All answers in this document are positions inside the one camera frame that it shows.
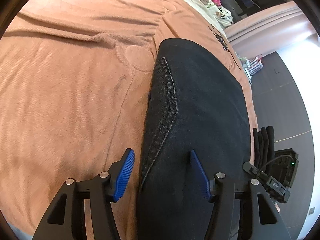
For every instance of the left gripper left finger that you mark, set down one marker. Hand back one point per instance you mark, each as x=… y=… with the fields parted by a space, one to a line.
x=120 y=172

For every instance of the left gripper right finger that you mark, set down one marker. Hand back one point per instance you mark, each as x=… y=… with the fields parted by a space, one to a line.
x=207 y=186

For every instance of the black denim pant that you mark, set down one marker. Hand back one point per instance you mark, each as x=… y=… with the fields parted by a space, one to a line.
x=195 y=104

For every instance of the right hand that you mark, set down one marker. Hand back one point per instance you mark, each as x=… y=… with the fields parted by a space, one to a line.
x=277 y=207

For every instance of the stack of black clothes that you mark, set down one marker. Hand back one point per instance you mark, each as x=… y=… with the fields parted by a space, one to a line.
x=263 y=147

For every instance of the clear storage organizer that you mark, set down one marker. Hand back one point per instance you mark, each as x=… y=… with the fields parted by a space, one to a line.
x=251 y=66

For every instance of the orange fleece blanket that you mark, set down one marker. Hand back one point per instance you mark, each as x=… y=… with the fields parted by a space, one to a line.
x=75 y=77

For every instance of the pink curtain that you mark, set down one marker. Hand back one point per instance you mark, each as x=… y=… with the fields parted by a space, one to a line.
x=269 y=30

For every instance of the cream patterned bedsheet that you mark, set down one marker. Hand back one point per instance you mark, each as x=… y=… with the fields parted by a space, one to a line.
x=218 y=16

